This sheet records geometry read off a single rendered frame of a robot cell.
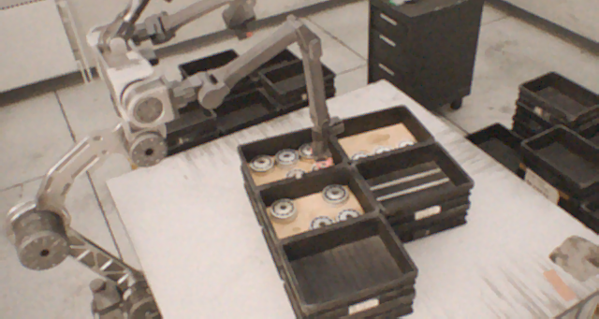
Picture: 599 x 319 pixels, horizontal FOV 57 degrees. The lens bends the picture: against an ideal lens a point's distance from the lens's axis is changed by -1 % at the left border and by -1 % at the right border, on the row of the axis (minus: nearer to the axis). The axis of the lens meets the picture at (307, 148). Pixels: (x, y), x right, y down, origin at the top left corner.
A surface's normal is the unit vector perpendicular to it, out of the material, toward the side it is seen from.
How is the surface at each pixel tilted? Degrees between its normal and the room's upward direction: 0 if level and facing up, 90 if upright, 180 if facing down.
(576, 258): 1
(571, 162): 0
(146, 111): 90
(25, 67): 90
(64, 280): 0
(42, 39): 90
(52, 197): 90
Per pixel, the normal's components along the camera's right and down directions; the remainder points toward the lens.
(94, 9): 0.50, 0.51
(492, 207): -0.05, -0.79
